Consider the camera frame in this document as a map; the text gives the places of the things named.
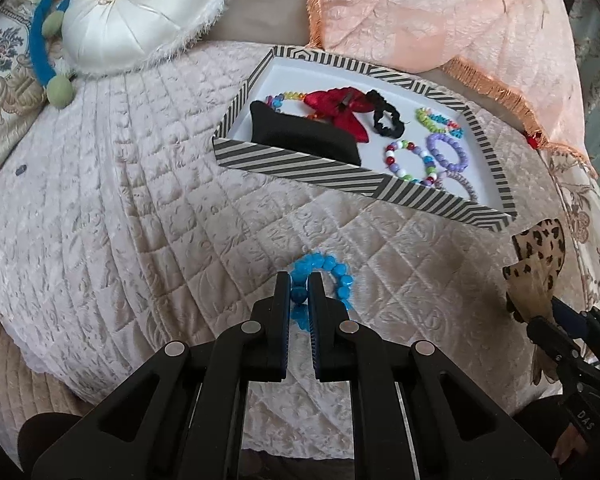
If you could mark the cream quilted bedspread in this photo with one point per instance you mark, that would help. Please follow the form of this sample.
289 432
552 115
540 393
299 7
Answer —
130 210

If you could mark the peach fringed blanket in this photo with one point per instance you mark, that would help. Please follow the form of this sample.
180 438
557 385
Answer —
430 20

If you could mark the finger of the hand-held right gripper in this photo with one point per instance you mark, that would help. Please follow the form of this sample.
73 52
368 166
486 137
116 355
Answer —
567 317
550 335

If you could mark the green and blue plush toy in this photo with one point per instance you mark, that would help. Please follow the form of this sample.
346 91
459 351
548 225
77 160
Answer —
40 55

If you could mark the red hair bow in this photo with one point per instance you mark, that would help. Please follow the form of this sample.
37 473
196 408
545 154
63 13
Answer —
345 115

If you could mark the black velvet cushion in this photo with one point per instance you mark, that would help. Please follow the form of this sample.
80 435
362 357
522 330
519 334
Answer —
300 132

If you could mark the leopard print hair bow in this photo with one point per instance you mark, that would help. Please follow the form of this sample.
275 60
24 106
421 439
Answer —
535 260

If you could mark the black scrunchie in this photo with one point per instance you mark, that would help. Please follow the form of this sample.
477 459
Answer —
380 120

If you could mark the small red item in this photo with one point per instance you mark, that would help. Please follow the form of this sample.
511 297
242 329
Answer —
532 140

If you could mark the person's leg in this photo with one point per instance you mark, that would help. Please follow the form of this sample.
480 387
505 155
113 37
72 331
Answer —
535 415
45 432

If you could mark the grey upholstered headboard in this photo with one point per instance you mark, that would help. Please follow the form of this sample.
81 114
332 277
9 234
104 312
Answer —
265 0

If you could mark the person's left leg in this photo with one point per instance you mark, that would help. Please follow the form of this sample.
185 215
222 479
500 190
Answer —
45 432

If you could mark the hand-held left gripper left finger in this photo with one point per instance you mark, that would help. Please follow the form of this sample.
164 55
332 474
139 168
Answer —
272 340

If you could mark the person's right hand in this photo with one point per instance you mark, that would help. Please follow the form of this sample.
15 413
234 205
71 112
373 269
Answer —
567 447

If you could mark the small dark speck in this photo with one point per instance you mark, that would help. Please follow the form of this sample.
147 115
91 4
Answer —
20 169

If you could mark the white satin round pillow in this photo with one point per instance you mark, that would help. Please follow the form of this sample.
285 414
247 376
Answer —
130 15

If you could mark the beige quilted mat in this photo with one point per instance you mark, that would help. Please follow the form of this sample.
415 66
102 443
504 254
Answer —
10 375

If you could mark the floral patterned cloth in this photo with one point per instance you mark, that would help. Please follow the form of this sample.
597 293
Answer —
585 220

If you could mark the embroidered floral square cushion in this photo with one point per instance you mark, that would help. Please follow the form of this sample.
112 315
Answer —
5 85

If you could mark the person's right leg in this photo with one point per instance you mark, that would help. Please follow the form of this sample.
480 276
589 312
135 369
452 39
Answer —
535 415

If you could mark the striped cardboard tray box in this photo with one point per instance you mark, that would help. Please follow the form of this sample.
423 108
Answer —
290 160

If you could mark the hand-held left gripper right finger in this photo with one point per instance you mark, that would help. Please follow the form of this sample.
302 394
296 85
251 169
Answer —
325 340

